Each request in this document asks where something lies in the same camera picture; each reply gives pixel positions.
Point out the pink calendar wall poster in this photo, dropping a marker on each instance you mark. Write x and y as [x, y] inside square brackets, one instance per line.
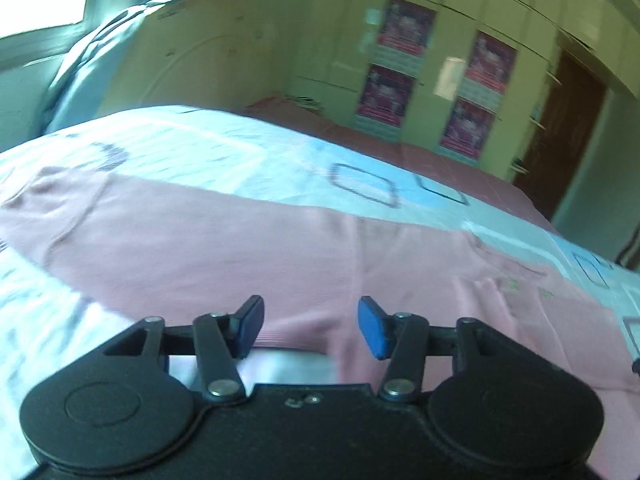
[492, 62]
[406, 25]
[385, 92]
[467, 125]

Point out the light blue patterned bedsheet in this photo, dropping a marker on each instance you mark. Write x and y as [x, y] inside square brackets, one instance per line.
[225, 150]

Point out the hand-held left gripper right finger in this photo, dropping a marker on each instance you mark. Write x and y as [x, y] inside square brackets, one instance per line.
[372, 327]

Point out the cream wardrobe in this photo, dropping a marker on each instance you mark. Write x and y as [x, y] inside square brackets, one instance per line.
[340, 35]

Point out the cream arched headboard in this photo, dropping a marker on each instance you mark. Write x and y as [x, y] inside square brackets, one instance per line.
[200, 60]

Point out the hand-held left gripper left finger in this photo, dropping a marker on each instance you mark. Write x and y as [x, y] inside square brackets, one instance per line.
[251, 322]

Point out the pink plaid bed cover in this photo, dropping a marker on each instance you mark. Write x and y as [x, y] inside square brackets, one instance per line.
[425, 155]

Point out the pink knit garment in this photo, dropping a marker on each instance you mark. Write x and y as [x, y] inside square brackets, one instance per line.
[250, 260]

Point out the brown wooden door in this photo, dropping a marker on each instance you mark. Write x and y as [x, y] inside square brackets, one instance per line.
[565, 125]

